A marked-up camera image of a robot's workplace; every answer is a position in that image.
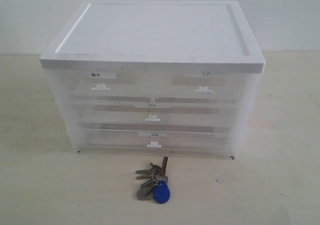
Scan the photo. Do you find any white clear drawer cabinet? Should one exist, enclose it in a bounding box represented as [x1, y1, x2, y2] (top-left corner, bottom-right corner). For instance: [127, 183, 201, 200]
[39, 0, 266, 156]

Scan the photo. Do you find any clear bottom drawer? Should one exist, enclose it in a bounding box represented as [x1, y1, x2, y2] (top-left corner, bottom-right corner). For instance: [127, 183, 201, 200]
[70, 122, 236, 159]

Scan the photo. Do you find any clear drawer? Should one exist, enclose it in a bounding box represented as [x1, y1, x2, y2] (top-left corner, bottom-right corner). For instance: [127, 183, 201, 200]
[153, 71, 256, 103]
[70, 122, 236, 159]
[50, 69, 153, 102]
[63, 103, 239, 134]

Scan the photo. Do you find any small white debris piece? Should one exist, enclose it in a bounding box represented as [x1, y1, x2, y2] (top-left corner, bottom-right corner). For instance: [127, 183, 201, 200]
[215, 177, 222, 184]

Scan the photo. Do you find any key bunch with blue fob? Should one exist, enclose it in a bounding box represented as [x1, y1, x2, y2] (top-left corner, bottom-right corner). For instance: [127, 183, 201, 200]
[135, 156, 171, 204]

